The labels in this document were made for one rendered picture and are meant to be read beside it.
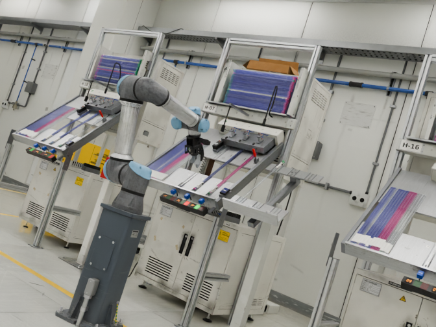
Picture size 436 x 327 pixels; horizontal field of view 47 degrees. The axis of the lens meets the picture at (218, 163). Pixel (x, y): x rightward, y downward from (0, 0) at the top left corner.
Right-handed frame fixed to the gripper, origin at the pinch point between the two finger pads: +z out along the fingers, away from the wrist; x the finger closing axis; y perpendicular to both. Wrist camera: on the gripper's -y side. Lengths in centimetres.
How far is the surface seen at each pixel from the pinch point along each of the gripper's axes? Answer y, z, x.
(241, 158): -35.9, 5.3, 4.9
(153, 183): 7.9, 16.6, -30.5
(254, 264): 12, 43, 49
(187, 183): -0.1, 13.7, -8.8
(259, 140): -46.9, -5.3, 11.7
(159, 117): -91, 12, -124
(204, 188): -0.1, 13.7, 4.2
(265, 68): -115, -37, -30
